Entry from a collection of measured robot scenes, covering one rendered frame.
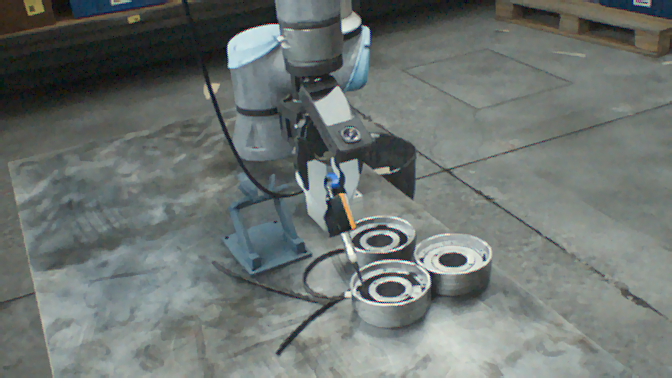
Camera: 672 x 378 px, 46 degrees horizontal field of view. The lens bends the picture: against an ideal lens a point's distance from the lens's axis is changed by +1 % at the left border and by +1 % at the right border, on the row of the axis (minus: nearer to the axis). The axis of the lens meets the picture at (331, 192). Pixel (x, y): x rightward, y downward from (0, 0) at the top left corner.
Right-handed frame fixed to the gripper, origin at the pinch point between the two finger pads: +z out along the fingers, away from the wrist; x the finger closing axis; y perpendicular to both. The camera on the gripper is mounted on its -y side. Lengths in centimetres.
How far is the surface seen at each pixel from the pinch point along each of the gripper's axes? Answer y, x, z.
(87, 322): 14.0, 32.5, 13.4
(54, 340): 12.5, 37.1, 13.4
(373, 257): 0.6, -5.3, 10.0
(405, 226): 5.3, -13.6, 10.0
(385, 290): -4.9, -3.9, 11.8
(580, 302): 61, -105, 93
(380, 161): 120, -73, 60
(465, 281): -10.8, -12.7, 10.5
